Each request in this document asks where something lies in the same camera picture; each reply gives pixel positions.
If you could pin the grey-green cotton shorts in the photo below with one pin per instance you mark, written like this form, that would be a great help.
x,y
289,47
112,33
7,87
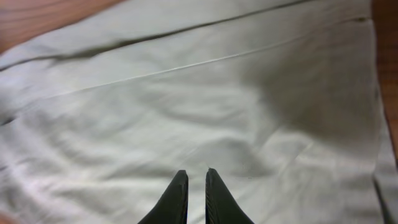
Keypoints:
x,y
280,97

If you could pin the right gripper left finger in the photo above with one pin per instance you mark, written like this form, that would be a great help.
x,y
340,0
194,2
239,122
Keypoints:
x,y
172,206

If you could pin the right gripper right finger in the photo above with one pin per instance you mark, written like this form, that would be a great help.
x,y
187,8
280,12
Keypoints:
x,y
221,207

